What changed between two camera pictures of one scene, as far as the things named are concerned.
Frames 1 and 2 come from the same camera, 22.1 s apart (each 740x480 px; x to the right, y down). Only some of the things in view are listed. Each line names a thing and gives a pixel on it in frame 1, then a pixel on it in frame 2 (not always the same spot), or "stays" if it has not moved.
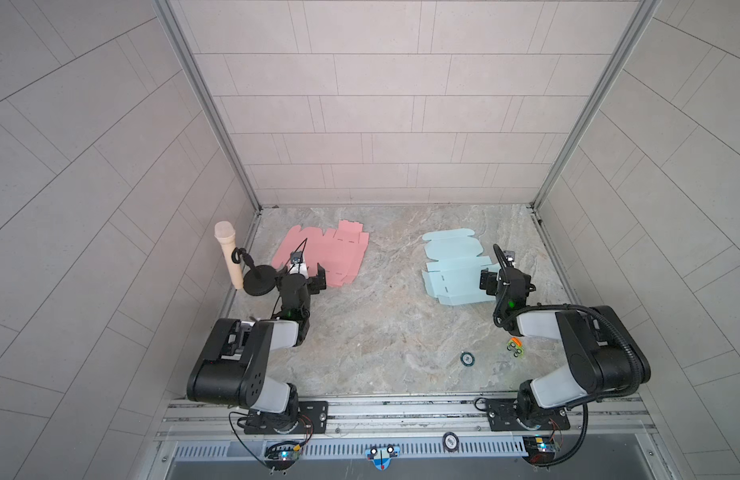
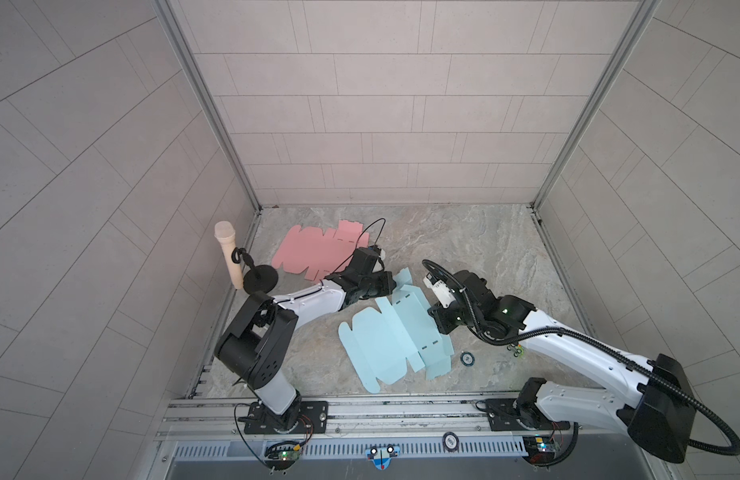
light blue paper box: [454, 278] -> [382, 342]
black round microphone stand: [259, 280] stays
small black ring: [467, 359] stays
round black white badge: [450, 442] stays
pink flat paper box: [340, 253] stays
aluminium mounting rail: [207, 419] stays
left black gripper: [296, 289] -> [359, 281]
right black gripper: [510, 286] -> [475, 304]
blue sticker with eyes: [382, 456] stays
